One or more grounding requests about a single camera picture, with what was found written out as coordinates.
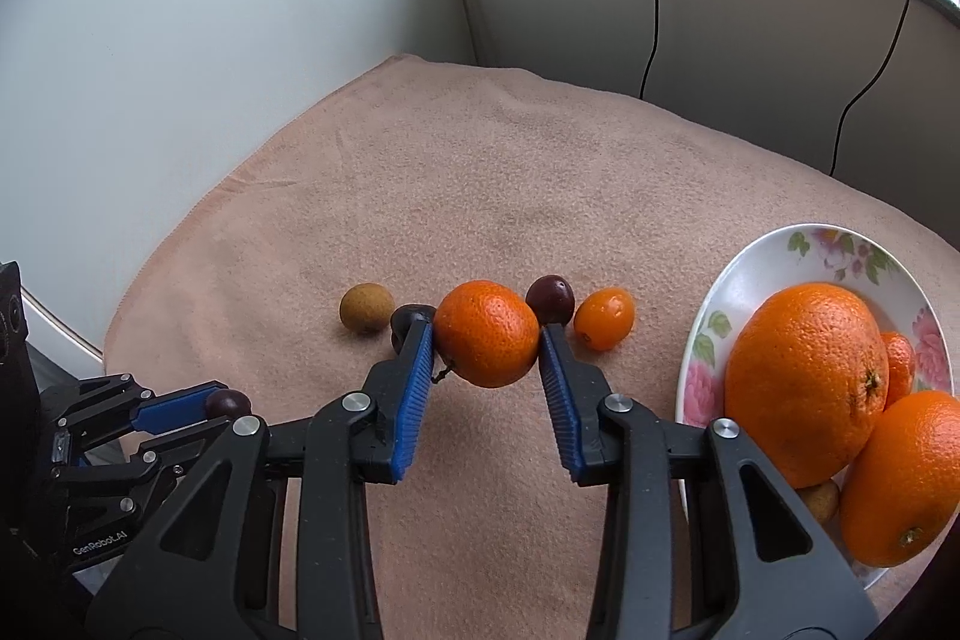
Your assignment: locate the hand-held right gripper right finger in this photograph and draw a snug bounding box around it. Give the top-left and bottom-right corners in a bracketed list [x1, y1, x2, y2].
[538, 323, 878, 640]

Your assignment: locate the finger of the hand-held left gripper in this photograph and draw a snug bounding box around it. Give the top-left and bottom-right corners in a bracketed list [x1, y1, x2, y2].
[56, 416, 250, 518]
[45, 374, 220, 455]

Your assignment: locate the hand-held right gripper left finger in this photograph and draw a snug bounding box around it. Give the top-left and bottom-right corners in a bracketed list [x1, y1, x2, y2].
[86, 317, 437, 640]

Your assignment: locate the dark purple plum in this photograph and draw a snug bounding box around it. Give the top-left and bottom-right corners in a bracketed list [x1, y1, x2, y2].
[206, 389, 252, 420]
[390, 304, 437, 356]
[525, 275, 577, 326]

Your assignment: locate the small mandarin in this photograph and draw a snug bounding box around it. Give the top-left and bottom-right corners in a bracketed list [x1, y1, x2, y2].
[433, 280, 542, 390]
[879, 331, 917, 408]

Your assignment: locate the floral white plate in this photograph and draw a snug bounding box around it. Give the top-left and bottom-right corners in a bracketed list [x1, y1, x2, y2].
[675, 224, 960, 592]

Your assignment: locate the large oval orange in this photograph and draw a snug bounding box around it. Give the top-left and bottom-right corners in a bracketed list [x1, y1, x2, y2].
[724, 282, 890, 489]

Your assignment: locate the brown longan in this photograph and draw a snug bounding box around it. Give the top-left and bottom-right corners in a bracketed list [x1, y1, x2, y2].
[796, 479, 841, 527]
[339, 282, 395, 335]

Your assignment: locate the large round orange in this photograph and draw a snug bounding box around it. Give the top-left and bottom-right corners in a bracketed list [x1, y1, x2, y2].
[838, 390, 960, 570]

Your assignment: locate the orange kumquat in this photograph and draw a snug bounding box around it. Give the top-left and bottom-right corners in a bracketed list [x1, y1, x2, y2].
[574, 287, 637, 352]

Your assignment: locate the pink towel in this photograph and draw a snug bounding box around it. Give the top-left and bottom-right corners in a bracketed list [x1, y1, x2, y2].
[101, 53, 960, 640]

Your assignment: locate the white cabinet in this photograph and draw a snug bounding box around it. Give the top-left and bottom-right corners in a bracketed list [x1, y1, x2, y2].
[0, 0, 470, 362]

